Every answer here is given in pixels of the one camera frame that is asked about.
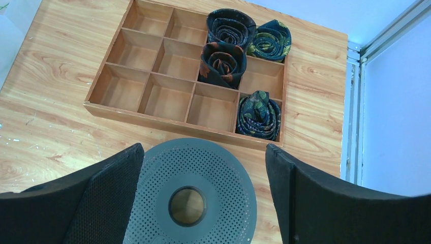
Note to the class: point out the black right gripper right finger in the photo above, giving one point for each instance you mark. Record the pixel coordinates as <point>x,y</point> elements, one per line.
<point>313,206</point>

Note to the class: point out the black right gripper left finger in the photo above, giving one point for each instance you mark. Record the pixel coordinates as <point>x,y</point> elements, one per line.
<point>91,205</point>

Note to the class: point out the green blue rolled tie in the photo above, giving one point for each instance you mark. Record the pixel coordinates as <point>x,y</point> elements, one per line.
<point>259,116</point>

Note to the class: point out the wooden compartment tray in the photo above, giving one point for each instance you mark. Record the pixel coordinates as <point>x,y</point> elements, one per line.
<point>150,77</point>

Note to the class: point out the orange floral rolled tie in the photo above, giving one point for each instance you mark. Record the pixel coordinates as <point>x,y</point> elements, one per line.
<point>222,64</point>

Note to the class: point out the green yellow rolled tie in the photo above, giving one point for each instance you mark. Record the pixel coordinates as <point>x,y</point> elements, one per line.
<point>271,42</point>

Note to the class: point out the dark blue rolled tie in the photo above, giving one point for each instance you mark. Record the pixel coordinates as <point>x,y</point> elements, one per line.
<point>230,26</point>

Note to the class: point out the aluminium frame post right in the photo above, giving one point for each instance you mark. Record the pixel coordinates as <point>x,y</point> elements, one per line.
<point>358,58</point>

